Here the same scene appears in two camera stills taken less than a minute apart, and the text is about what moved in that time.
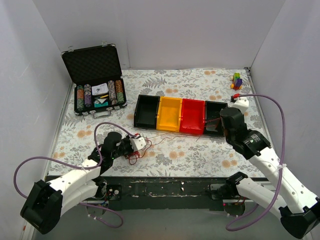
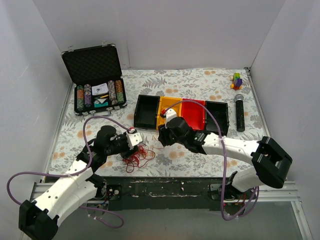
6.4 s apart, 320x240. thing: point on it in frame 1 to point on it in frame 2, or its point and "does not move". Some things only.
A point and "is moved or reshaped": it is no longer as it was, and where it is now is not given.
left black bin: x=146 y=111 does not move
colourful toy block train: x=237 y=82 does not move
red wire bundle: x=132 y=156 is moved or reshaped
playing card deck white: x=100 y=89 does not move
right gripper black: x=215 y=125 to x=163 y=136
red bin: x=192 y=117 does not move
